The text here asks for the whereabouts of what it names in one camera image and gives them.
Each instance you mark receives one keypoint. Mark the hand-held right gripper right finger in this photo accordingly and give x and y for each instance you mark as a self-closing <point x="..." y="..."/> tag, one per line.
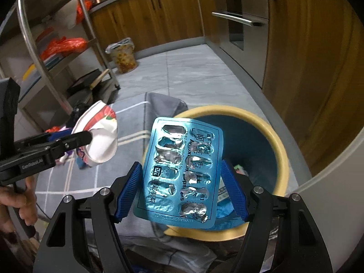
<point x="236" y="187"/>

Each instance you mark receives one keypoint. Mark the wooden kitchen cabinets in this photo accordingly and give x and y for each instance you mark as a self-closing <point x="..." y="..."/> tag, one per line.
<point x="159" y="20"/>

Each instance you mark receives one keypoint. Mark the blue blister pack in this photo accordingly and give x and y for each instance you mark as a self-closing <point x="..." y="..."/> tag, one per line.
<point x="176" y="170"/>

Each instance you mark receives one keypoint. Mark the stainless steel oven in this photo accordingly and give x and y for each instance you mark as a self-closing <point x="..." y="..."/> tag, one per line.
<point x="241" y="14"/>

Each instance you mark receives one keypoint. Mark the blue tray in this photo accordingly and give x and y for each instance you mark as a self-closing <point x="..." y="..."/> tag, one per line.
<point x="52" y="61"/>

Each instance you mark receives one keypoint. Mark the yellow packet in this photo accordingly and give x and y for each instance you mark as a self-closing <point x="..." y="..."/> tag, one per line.
<point x="30" y="72"/>

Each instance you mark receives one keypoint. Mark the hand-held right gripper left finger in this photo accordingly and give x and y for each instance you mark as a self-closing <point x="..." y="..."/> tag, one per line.
<point x="128" y="196"/>

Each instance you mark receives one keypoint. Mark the grey checked blanket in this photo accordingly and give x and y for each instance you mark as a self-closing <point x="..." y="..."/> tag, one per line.
<point x="85" y="184"/>

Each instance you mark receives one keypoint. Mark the green and black medicine box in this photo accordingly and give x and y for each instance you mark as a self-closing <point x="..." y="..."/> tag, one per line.
<point x="240" y="171"/>

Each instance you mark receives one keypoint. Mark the stainless steel rack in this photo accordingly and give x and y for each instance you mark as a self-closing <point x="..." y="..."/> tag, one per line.
<point x="37" y="51"/>

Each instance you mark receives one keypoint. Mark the red plastic bag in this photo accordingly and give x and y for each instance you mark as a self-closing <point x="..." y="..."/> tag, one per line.
<point x="52" y="130"/>

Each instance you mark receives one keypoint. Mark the person's left hand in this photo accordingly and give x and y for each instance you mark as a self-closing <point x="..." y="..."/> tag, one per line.
<point x="30" y="199"/>

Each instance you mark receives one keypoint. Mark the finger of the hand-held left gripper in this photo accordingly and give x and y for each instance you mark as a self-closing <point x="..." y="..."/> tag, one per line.
<point x="57" y="138"/>
<point x="62" y="152"/>

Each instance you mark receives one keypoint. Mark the purple wrapper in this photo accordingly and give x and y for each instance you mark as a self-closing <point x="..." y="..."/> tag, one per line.
<point x="64" y="157"/>

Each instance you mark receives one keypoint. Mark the black plastic bag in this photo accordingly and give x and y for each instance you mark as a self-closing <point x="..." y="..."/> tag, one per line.
<point x="75" y="116"/>

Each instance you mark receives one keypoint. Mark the blue bin with yellow rim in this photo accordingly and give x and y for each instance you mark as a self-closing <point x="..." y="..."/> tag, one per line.
<point x="256" y="136"/>

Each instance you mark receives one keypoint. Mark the wooden cabinet panel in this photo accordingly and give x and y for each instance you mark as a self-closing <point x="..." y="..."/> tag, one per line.
<point x="312" y="62"/>

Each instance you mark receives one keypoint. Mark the floral bin with plastic liner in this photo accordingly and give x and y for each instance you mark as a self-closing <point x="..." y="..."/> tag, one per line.
<point x="123" y="57"/>

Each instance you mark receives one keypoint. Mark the red bag on rack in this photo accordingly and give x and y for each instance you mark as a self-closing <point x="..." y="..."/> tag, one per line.
<point x="62" y="47"/>
<point x="84" y="10"/>

